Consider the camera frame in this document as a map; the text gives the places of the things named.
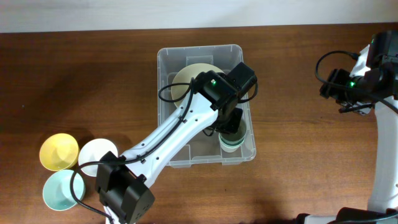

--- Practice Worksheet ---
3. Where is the grey plastic cup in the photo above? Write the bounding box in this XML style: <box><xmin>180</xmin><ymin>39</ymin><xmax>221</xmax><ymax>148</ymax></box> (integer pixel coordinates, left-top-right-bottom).
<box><xmin>231</xmin><ymin>119</ymin><xmax>247</xmax><ymax>134</ymax></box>

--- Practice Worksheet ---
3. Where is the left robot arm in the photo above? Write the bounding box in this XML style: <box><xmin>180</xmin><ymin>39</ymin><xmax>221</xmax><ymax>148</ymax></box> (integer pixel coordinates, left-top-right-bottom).
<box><xmin>95</xmin><ymin>68</ymin><xmax>257</xmax><ymax>223</ymax></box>

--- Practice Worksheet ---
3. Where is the cream plate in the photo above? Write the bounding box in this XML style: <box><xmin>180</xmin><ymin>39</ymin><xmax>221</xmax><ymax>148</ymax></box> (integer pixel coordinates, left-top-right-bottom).
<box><xmin>171</xmin><ymin>63</ymin><xmax>224</xmax><ymax>100</ymax></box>

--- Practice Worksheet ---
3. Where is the clear plastic storage container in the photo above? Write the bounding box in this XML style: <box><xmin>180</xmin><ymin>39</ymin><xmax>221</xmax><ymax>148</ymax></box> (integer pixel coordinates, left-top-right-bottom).
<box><xmin>157</xmin><ymin>44</ymin><xmax>256</xmax><ymax>168</ymax></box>

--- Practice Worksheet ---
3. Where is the white small bowl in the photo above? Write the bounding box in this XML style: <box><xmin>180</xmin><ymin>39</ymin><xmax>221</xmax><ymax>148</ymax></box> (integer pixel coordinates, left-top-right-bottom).
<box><xmin>78</xmin><ymin>138</ymin><xmax>118</xmax><ymax>166</ymax></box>

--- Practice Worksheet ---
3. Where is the mint green plastic cup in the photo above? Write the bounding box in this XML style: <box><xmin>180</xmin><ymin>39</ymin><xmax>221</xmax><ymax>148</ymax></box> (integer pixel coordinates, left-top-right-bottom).
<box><xmin>219</xmin><ymin>133</ymin><xmax>246</xmax><ymax>148</ymax></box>

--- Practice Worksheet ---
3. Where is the yellow small bowl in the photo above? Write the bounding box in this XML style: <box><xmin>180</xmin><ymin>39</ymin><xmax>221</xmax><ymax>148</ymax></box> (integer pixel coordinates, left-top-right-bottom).
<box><xmin>39</xmin><ymin>133</ymin><xmax>80</xmax><ymax>171</ymax></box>

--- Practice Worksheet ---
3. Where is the cream plastic cup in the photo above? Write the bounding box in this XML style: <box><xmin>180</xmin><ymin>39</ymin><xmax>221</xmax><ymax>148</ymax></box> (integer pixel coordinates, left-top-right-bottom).
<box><xmin>220</xmin><ymin>143</ymin><xmax>240</xmax><ymax>153</ymax></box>

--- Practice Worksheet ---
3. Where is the light blue small bowl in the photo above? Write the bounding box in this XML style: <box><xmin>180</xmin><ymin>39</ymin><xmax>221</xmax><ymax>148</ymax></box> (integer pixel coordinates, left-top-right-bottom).
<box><xmin>42</xmin><ymin>170</ymin><xmax>77</xmax><ymax>212</ymax></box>

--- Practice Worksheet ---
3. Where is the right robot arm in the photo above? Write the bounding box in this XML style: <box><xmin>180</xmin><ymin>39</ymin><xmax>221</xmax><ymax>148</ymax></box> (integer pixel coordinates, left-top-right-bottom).
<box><xmin>294</xmin><ymin>30</ymin><xmax>397</xmax><ymax>224</ymax></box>

